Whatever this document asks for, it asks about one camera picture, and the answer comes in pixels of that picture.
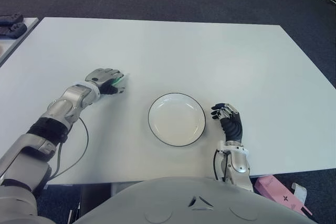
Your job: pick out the grey robot torso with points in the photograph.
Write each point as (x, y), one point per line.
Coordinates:
(194, 203)

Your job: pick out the white paper strip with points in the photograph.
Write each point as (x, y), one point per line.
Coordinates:
(301, 192)

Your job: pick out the green white toothpaste tube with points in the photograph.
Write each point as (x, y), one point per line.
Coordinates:
(121, 79)

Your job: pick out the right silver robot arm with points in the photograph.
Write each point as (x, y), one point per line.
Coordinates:
(239, 162)

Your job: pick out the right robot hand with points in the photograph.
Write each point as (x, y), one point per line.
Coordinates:
(233, 128)

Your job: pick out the white plate with black rim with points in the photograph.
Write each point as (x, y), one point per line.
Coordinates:
(176, 121)

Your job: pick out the pink cardboard box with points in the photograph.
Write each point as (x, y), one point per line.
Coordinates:
(275, 190)

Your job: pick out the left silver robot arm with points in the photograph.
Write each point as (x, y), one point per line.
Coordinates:
(60, 108)

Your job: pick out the black game controller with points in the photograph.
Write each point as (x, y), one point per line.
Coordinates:
(10, 19)
(15, 29)

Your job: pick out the white side table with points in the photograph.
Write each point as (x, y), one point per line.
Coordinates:
(10, 47)

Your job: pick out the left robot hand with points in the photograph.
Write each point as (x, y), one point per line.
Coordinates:
(101, 75)

